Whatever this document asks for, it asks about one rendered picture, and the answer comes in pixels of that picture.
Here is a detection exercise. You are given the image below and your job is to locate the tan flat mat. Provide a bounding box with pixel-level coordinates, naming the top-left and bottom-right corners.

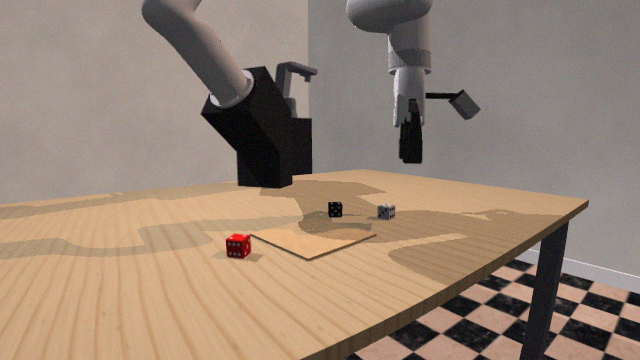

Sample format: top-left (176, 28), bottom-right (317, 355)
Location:
top-left (250, 217), bottom-right (377, 261)

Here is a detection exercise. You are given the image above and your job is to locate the red die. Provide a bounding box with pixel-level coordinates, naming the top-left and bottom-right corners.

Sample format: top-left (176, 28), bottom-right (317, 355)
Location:
top-left (226, 234), bottom-right (251, 259)

